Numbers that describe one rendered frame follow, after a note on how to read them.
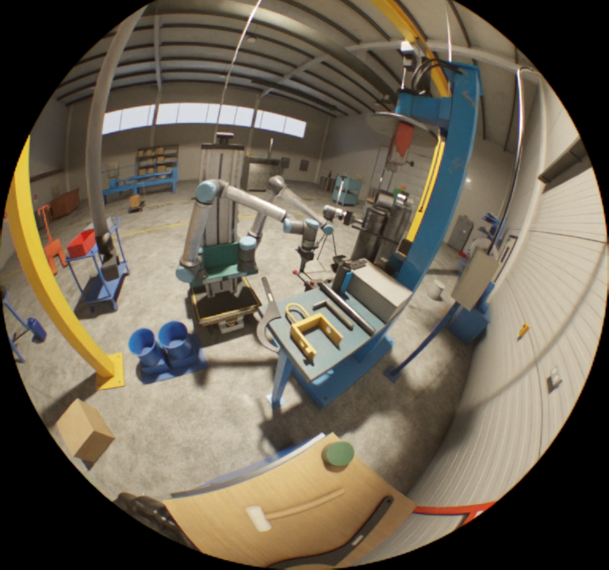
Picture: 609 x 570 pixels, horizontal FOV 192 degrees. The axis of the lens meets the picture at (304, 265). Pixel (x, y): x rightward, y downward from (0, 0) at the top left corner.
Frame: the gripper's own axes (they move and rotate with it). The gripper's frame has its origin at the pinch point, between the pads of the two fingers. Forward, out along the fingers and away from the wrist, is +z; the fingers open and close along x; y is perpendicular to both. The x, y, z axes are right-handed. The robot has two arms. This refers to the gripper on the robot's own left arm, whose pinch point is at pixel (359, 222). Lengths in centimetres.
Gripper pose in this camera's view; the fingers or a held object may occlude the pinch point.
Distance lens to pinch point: 155.5
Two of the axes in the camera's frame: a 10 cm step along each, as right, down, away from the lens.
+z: 8.3, 4.2, -3.6
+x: -1.9, 8.3, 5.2
